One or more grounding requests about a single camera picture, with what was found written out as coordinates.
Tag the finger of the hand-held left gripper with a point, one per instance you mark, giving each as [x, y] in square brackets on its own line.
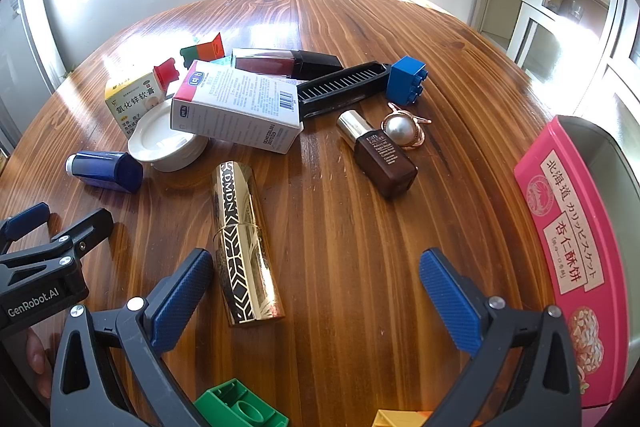
[87, 232]
[25, 219]

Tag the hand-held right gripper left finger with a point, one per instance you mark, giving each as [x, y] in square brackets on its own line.
[182, 302]

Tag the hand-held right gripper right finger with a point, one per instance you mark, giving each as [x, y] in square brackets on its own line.
[450, 302]

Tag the small blue bottle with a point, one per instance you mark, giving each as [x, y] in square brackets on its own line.
[107, 171]

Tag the gold patterned lipstick tube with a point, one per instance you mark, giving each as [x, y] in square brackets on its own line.
[245, 257]

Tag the white round lid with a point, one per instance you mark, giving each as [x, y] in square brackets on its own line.
[160, 142]

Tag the pink tin box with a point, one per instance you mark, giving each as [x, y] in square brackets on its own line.
[565, 247]

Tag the yellow orange building block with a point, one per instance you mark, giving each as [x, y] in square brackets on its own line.
[395, 419]

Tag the yellow white ointment box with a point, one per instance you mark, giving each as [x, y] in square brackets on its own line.
[130, 104]

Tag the brown serum bottle gold cap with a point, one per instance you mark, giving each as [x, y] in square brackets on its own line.
[382, 162]

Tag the white blue medicine box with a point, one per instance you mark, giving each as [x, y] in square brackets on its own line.
[235, 107]

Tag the green red building block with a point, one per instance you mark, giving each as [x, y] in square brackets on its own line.
[207, 49]

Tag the blue building block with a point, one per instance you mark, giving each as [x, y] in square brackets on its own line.
[405, 79]

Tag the black comb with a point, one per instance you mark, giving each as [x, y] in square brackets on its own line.
[340, 89]

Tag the dark red lip gloss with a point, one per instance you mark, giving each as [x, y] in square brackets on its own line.
[270, 63]

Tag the wooden desktop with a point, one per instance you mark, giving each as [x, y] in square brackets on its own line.
[350, 232]

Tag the person's left hand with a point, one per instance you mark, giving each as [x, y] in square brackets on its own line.
[37, 359]

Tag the white standing air conditioner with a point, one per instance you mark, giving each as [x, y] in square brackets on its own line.
[20, 57]

